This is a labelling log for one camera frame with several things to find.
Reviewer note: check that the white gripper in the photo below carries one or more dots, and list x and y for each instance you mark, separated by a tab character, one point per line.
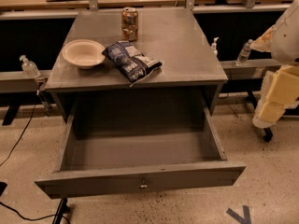
287	41

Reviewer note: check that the blue chip bag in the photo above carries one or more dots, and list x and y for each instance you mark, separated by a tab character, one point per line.
132	63

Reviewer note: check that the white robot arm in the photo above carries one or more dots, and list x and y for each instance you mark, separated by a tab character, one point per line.
282	39

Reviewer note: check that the grey drawer cabinet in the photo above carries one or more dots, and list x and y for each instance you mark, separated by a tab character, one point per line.
170	35

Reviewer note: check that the open grey top drawer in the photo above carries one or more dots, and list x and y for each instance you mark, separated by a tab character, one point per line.
111	145

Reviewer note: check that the brass drawer knob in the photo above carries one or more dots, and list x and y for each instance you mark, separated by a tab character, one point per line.
143	185

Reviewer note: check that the clear plastic water bottle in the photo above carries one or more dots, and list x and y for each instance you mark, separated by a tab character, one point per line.
244	53

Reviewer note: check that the right sanitizer pump bottle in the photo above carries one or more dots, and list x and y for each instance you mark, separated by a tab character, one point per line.
214	45

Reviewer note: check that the sanitizer pump bottle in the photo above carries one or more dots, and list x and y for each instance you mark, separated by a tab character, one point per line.
29	67
214	45

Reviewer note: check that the brown soda can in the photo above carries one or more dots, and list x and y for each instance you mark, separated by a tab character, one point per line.
129	23

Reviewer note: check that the white paper bowl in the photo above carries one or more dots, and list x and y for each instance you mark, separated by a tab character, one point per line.
83	53

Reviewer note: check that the left sanitizer pump bottle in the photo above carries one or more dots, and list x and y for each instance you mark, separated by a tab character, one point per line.
29	67

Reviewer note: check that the grey metal rail bench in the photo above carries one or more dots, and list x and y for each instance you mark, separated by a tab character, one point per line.
17	89

